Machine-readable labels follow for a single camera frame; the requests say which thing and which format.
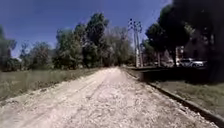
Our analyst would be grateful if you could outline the utility pole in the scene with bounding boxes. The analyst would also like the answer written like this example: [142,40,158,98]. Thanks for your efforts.
[127,18,144,68]

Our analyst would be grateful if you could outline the pale gravel dirt road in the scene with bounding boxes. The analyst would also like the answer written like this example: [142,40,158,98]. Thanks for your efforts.
[0,66,219,128]

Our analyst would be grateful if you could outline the row of trees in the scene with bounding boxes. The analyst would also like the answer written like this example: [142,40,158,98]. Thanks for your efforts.
[0,12,136,72]

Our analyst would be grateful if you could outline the white car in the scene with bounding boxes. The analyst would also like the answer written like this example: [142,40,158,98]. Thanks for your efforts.
[176,58,208,69]

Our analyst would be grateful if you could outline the large dark trees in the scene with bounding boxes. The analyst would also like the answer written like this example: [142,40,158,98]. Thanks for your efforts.
[142,0,224,83]

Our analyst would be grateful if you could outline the dry grass field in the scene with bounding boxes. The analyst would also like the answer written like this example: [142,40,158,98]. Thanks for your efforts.
[0,67,101,101]

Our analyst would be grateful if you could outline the dark kerb strip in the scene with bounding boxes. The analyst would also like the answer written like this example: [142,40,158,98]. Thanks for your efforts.
[122,67,224,128]

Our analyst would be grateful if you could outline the building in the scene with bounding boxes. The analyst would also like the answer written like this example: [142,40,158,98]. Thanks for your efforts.
[175,31,214,62]

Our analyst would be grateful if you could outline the grass verge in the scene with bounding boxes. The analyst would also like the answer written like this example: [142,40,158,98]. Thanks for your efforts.
[153,79,224,118]

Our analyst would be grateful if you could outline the dark low wall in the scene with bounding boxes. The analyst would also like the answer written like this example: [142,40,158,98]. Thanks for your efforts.
[126,65,214,84]

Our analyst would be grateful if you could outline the overhead wires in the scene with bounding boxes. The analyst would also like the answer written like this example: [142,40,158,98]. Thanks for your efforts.
[138,0,173,29]

